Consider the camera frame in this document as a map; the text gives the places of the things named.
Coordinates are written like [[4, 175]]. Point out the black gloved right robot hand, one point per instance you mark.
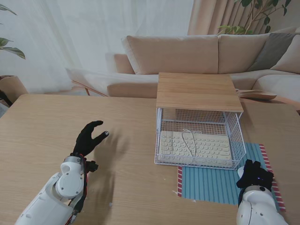
[[255, 175]]

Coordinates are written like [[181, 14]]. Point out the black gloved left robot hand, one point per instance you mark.
[[84, 143]]

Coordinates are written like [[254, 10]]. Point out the white computer mouse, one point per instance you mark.
[[240, 172]]

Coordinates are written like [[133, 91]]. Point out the blue striped mouse pad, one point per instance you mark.
[[206, 185]]

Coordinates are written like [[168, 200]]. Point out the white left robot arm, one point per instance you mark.
[[58, 187]]

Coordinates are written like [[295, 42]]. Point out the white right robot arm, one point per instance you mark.
[[257, 206]]

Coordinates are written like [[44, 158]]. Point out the cream round-key keyboard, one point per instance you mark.
[[211, 147]]

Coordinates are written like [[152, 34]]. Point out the white lounge chair wooden legs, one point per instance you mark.
[[89, 77]]

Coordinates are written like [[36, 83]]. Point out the shallow wooden tray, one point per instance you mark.
[[260, 95]]

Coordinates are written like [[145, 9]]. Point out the black stand piece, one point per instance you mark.
[[4, 98]]

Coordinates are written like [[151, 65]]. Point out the beige woven planter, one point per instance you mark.
[[14, 84]]

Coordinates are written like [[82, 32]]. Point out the white sheer curtain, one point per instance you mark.
[[70, 35]]

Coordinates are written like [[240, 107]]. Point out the broad-leaf green plant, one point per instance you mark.
[[14, 50]]

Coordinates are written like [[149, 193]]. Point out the cream sofa cushion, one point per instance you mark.
[[290, 58]]

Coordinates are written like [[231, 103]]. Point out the grey sofa cushion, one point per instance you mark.
[[272, 51]]

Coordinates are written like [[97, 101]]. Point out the beige sectional sofa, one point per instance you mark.
[[175, 54]]

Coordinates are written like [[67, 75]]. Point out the tall green leafy plant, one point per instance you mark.
[[235, 29]]

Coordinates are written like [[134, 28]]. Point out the beige pleated curtain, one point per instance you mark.
[[204, 18]]

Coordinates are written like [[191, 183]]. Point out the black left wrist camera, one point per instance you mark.
[[92, 166]]

